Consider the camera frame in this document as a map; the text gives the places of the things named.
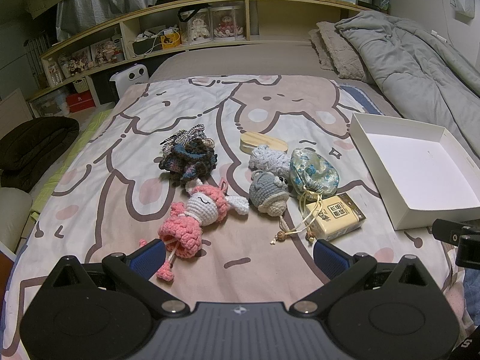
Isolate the red box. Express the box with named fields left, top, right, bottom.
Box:
left=66, top=90, right=95, bottom=113

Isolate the grey crochet shark doll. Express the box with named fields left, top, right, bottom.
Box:
left=249, top=170, right=289, bottom=217

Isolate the yellow small card box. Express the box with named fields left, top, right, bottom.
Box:
left=305, top=193, right=366, bottom=242

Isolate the beige fuzzy pillow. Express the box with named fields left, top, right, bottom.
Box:
left=309, top=21, right=374, bottom=84

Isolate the dark blue brown crochet flower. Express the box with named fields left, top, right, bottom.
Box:
left=159, top=138, right=217, bottom=185

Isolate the grey duvet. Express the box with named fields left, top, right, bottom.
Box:
left=335, top=10, right=479, bottom=158

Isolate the black cushion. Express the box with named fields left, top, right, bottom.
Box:
left=1, top=116, right=80, bottom=193

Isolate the oval wooden block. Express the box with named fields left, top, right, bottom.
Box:
left=240, top=132, right=288, bottom=154

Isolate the red doll in clear case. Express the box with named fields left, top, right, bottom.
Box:
left=210, top=4, right=246, bottom=41

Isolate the green bed sheet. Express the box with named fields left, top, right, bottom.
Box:
left=29, top=106, right=112, bottom=220

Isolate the floral brocade drawstring pouch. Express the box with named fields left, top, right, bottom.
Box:
left=289, top=148, right=339, bottom=201

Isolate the white cardboard box tray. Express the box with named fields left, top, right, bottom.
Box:
left=350, top=113, right=479, bottom=231

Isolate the cartoon bear blanket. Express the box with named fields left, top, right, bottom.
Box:
left=1, top=75, right=473, bottom=359

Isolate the wooden headboard shelf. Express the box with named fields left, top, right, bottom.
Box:
left=27, top=0, right=366, bottom=116

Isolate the braided cord bundle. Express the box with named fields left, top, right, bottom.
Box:
left=160, top=123, right=216, bottom=151

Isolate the pink crochet bunny doll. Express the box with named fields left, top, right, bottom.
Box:
left=155, top=179, right=249, bottom=282

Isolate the light blue crochet ball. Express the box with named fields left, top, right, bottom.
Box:
left=248, top=145, right=290, bottom=178

